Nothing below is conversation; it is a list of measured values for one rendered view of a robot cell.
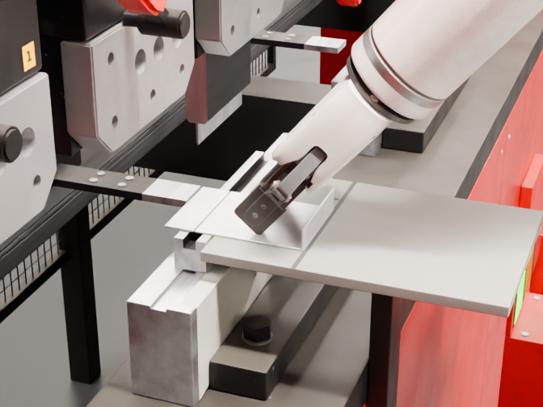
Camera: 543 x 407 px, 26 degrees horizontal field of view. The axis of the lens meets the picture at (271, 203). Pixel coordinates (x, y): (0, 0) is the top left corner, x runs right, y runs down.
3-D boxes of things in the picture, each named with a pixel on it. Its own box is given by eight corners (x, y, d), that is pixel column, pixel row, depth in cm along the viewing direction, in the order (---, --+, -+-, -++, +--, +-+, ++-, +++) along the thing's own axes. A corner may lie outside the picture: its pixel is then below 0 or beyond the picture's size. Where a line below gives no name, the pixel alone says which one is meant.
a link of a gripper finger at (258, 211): (281, 161, 99) (235, 207, 103) (268, 176, 97) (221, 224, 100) (309, 187, 99) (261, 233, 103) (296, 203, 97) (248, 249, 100)
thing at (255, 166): (205, 273, 103) (204, 242, 101) (174, 267, 104) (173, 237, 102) (283, 182, 120) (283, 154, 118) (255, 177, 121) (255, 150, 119)
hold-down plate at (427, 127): (423, 154, 149) (423, 132, 148) (381, 148, 151) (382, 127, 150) (470, 77, 174) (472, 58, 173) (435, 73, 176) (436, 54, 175)
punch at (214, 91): (208, 146, 100) (205, 39, 96) (187, 143, 101) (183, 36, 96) (250, 106, 108) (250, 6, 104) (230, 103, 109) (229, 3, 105)
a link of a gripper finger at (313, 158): (342, 118, 97) (310, 147, 102) (292, 172, 92) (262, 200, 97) (352, 127, 97) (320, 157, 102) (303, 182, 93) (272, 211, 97)
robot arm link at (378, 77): (388, 7, 98) (364, 31, 100) (358, 39, 91) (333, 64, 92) (459, 77, 98) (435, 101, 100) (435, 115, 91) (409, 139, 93)
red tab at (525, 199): (528, 224, 203) (532, 188, 200) (517, 223, 203) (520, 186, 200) (541, 189, 215) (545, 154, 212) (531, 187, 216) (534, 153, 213)
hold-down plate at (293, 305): (267, 401, 102) (267, 373, 100) (208, 389, 103) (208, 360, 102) (364, 247, 127) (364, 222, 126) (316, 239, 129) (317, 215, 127)
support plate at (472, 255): (508, 318, 92) (509, 307, 92) (199, 262, 100) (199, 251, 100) (543, 220, 107) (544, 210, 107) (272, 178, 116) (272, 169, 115)
